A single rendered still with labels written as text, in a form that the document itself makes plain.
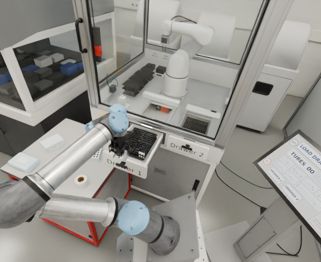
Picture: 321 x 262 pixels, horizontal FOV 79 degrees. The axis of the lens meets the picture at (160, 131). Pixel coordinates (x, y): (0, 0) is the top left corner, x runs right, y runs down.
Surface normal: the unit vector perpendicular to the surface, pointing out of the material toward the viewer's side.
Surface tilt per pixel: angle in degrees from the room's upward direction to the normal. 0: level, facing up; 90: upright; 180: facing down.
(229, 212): 0
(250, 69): 90
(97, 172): 0
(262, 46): 90
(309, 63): 90
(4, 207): 46
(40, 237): 0
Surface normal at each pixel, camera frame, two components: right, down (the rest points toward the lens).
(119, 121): 0.66, -0.10
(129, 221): -0.55, -0.62
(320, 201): -0.66, -0.38
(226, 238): 0.07, -0.80
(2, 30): 0.93, 0.30
